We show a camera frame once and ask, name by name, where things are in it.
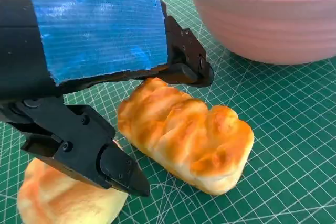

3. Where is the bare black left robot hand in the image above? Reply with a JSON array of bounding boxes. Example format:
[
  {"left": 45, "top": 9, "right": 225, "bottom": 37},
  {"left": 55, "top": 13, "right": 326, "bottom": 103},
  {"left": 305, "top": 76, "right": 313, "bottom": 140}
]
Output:
[{"left": 0, "top": 0, "right": 215, "bottom": 197}]

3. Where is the long toy bread loaf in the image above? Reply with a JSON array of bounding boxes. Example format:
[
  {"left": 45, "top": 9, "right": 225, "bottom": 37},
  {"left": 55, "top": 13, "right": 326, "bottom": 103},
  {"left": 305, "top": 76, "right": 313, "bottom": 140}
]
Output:
[{"left": 117, "top": 77, "right": 255, "bottom": 196}]

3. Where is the round toy bread bun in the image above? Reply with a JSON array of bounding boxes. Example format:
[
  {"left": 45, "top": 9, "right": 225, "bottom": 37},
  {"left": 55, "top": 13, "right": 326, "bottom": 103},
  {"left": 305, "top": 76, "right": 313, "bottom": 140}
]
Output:
[{"left": 17, "top": 140, "right": 129, "bottom": 224}]

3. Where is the pink bowl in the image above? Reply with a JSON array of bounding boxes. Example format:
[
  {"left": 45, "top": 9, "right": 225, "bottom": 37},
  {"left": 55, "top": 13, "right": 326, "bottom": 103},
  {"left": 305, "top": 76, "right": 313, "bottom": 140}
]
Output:
[{"left": 183, "top": 0, "right": 336, "bottom": 65}]

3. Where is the green cutting mat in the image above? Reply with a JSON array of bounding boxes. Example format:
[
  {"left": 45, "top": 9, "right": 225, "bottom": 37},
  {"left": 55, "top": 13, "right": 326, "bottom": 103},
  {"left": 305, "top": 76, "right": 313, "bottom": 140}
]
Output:
[{"left": 0, "top": 0, "right": 336, "bottom": 224}]

